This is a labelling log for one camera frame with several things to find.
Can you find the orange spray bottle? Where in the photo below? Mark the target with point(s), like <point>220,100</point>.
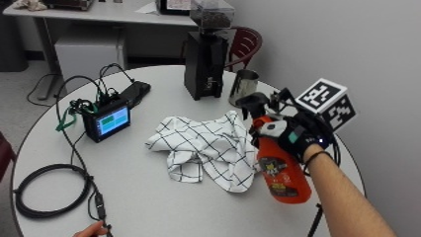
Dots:
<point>280,171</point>

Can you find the black wrist band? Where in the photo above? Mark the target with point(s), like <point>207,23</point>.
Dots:
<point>317,156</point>

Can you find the steel milk pitcher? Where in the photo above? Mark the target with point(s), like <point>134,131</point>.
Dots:
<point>243,86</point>

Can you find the white checked cloth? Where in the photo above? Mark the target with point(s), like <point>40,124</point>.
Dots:
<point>205,149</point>

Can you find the white marker cube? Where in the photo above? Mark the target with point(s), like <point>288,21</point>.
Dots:
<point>327,102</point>

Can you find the black coffee grinder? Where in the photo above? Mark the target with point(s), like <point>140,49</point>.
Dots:
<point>205,62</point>

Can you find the dark red chair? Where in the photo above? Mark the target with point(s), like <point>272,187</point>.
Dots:
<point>243,46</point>

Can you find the small black screen device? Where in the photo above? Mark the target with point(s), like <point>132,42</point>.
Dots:
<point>110,120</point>

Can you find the white cabinet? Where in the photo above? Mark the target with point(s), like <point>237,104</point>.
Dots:
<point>90,57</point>

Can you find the grey desk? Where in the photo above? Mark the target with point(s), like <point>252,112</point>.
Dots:
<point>100,15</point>

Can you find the crumpled beige cloth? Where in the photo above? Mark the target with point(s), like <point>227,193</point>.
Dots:
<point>28,4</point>

